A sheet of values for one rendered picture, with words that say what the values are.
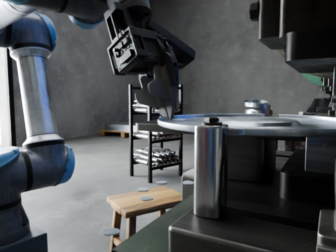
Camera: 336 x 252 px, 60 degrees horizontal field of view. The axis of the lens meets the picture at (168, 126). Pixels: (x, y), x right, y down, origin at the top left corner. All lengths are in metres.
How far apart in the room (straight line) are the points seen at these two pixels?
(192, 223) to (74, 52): 6.12
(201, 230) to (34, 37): 0.81
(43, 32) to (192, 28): 7.07
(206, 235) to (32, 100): 0.75
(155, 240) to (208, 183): 0.13
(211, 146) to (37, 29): 0.79
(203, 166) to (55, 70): 5.74
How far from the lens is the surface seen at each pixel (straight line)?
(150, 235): 0.40
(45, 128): 0.92
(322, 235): 0.22
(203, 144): 0.28
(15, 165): 0.86
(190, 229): 0.27
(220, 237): 0.26
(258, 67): 7.24
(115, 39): 0.52
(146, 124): 0.45
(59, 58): 6.06
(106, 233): 0.40
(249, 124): 0.39
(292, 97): 7.09
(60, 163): 0.90
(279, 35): 0.38
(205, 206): 0.29
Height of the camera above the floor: 0.82
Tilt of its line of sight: 6 degrees down
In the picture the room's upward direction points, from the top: straight up
